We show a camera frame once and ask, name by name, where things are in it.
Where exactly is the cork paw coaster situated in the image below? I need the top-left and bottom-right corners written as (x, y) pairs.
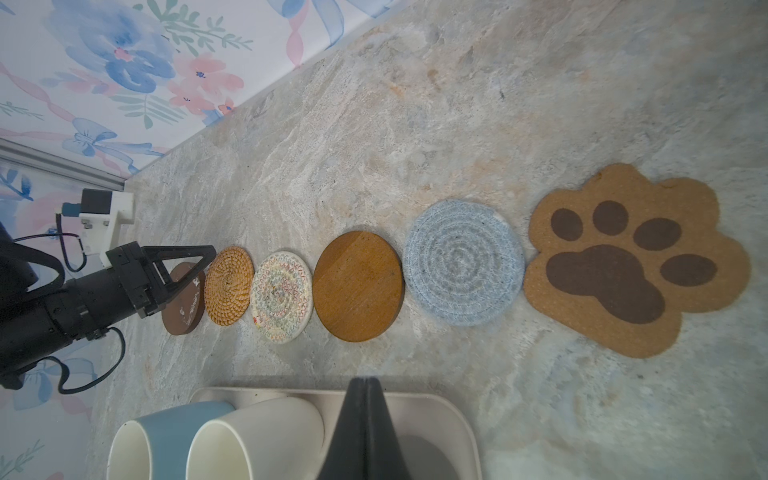
top-left (524, 163), bottom-right (751, 358)

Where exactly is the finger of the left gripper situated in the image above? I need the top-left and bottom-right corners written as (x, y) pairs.
top-left (142, 245), bottom-right (216, 300)

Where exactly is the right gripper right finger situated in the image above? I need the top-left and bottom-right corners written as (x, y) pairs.
top-left (364, 377), bottom-right (411, 480)

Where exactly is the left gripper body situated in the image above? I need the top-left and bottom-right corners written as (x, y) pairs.
top-left (71, 242), bottom-right (165, 336)

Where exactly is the woven rattan coaster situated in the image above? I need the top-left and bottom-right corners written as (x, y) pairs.
top-left (204, 246), bottom-right (254, 327)

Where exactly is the multicolour woven coaster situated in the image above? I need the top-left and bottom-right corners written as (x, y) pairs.
top-left (250, 250), bottom-right (314, 344)

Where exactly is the beige tray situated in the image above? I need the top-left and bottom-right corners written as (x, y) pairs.
top-left (190, 387), bottom-right (483, 479)

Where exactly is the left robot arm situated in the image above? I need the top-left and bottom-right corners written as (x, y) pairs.
top-left (1, 231), bottom-right (217, 390)

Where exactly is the blue mug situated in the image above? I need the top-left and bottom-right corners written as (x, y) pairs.
top-left (107, 401), bottom-right (234, 480)

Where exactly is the blue woven coaster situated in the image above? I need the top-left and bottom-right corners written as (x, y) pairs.
top-left (403, 199), bottom-right (526, 327)

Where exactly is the dark brown round coaster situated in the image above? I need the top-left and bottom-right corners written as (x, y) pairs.
top-left (161, 272), bottom-right (205, 336)

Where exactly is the left corner aluminium post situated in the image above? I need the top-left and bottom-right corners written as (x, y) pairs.
top-left (1, 139), bottom-right (125, 191)

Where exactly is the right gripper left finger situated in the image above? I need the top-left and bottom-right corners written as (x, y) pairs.
top-left (317, 378), bottom-right (367, 480)

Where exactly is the cream white mug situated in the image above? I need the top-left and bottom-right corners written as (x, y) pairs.
top-left (186, 397), bottom-right (324, 479)

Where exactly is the brown wooden round coaster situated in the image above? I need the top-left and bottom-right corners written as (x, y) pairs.
top-left (312, 231), bottom-right (405, 343)

